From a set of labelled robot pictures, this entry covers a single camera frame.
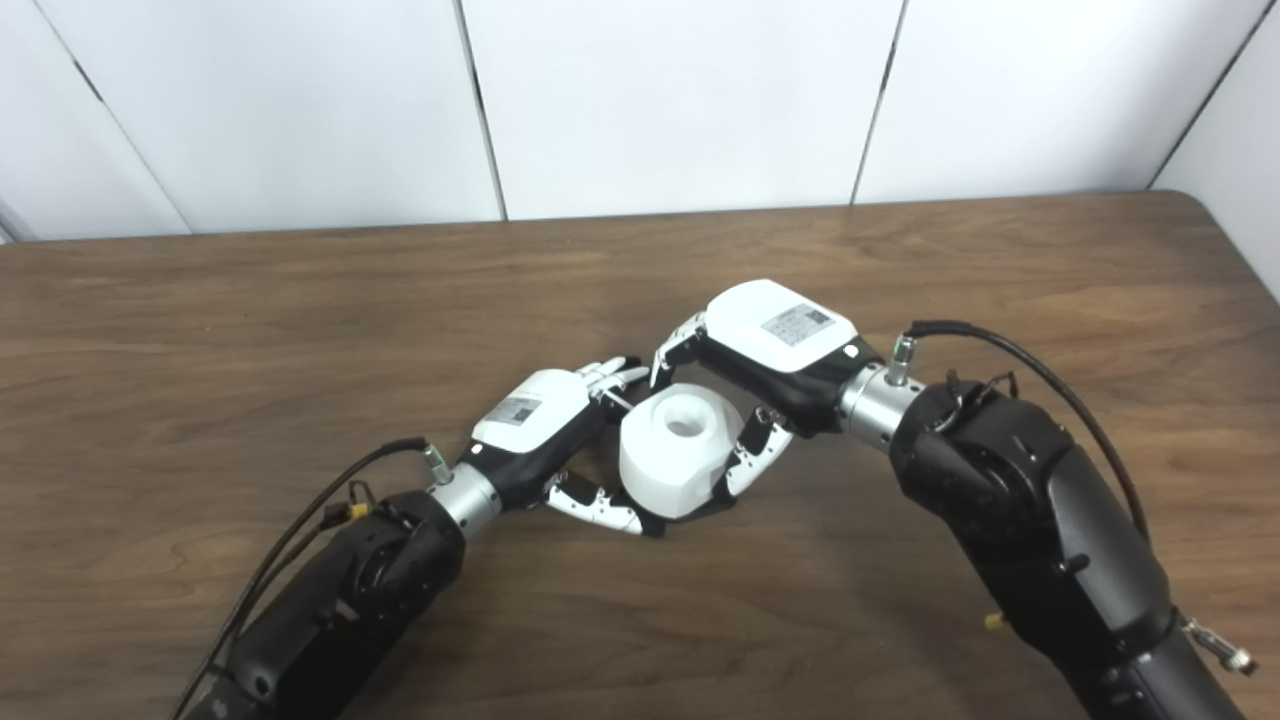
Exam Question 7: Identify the round white piece with hole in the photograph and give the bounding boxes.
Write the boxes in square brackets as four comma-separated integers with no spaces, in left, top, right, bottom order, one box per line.
[618,383,746,521]

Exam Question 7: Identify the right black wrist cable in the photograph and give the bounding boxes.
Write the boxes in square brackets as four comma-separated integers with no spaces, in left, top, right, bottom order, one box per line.
[888,320,1259,677]

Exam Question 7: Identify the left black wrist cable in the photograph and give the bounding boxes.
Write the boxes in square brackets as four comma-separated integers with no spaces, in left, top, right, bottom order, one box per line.
[172,437,451,720]

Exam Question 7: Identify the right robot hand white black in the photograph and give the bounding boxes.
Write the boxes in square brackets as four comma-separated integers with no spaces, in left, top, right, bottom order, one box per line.
[650,279,926,501]

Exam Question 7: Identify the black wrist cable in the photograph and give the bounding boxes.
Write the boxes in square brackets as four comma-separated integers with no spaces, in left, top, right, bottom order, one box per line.
[888,320,1259,677]
[172,437,451,720]

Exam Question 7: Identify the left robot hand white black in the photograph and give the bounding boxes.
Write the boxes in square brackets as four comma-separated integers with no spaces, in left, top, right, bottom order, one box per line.
[432,357,666,539]

